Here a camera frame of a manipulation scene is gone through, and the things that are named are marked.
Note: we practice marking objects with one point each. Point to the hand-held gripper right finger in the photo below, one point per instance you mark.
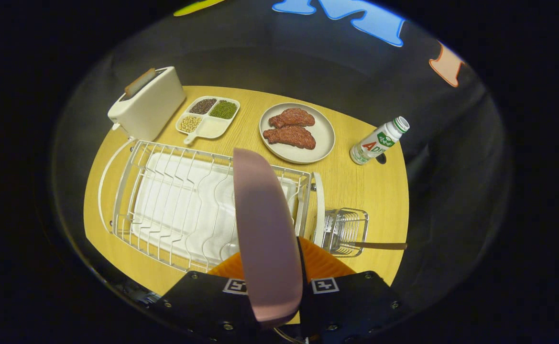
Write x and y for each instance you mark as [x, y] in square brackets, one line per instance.
[351, 306]

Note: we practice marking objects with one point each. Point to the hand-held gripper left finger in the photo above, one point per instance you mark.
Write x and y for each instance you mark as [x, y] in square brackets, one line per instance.
[202, 301]

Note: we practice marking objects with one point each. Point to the pink plate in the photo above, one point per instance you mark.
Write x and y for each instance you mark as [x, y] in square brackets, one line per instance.
[265, 239]

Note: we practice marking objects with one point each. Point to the grey plate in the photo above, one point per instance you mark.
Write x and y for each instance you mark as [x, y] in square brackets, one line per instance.
[322, 138]

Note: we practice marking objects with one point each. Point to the white drip tray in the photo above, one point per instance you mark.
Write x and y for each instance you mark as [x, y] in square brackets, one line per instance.
[183, 210]

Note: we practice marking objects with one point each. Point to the white bottle with green label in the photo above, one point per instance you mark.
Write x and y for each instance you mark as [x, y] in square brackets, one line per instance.
[375, 143]

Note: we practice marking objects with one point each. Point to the black backdrop cloth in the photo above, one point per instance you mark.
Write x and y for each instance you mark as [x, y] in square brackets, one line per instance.
[451, 167]

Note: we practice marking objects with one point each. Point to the white divided bean tray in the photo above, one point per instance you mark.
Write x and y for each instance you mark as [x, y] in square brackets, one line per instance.
[212, 128]

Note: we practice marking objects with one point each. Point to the red meat steak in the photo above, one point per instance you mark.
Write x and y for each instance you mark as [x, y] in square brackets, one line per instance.
[291, 117]
[291, 137]

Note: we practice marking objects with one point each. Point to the white toaster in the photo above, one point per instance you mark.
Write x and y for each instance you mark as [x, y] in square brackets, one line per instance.
[150, 110]

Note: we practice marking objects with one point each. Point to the bread slice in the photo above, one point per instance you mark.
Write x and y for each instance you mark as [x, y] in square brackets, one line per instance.
[139, 82]

